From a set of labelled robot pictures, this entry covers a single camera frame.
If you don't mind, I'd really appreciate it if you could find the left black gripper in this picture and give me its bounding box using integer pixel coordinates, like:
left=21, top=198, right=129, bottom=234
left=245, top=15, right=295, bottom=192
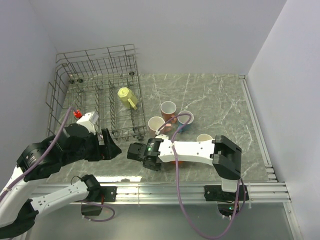
left=64, top=127, right=123, bottom=165

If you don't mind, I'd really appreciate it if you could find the pale yellow mug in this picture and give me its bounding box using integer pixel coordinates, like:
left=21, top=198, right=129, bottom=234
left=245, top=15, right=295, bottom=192
left=117, top=87, right=138, bottom=110

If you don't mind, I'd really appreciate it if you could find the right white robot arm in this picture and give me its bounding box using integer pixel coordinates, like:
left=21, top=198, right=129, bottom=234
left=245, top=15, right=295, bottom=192
left=126, top=135, right=242, bottom=200

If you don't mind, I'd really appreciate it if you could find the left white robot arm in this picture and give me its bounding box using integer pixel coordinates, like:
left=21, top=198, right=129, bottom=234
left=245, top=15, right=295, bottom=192
left=0, top=123, right=122, bottom=239

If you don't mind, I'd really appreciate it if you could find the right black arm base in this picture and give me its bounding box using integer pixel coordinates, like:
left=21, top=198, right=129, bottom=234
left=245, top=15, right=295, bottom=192
left=204, top=185, right=250, bottom=203

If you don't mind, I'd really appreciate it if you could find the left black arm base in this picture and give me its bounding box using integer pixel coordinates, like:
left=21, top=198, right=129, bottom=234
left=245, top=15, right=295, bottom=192
left=97, top=185, right=117, bottom=203

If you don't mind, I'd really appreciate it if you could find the light pink mug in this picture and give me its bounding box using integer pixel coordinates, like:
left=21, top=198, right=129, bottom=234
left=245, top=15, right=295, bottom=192
left=147, top=116, right=172, bottom=138

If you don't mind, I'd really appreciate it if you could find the orange enamel mug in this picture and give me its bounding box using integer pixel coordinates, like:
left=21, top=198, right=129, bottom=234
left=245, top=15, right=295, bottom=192
left=172, top=161, right=184, bottom=166

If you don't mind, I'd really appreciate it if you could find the blue patterned mug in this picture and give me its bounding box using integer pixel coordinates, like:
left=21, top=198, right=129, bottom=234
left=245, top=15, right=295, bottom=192
left=177, top=110, right=194, bottom=133

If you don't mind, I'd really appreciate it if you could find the salmon pink mug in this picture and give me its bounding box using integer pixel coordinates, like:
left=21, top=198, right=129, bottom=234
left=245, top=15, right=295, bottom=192
left=160, top=101, right=177, bottom=121

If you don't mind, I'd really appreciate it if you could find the dark blue white-inside mug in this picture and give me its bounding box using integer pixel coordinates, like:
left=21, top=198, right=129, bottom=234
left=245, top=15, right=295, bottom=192
left=196, top=133, right=214, bottom=142

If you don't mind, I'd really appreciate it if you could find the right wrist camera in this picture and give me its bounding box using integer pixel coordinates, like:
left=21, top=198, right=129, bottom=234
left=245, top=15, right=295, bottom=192
left=155, top=131, right=169, bottom=140

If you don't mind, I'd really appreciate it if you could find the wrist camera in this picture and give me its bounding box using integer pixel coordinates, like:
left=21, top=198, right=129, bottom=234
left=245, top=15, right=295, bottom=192
left=73, top=110, right=99, bottom=134
left=155, top=131, right=169, bottom=140

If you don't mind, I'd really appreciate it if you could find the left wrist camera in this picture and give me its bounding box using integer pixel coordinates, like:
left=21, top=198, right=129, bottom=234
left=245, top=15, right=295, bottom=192
left=73, top=110, right=99, bottom=134

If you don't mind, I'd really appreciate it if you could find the grey wire dish rack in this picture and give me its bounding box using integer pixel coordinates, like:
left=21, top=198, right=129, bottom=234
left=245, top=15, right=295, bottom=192
left=46, top=44, right=147, bottom=141

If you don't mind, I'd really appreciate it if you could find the aluminium mounting rail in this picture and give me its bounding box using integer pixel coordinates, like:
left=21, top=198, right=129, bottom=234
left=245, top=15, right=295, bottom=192
left=29, top=181, right=292, bottom=206

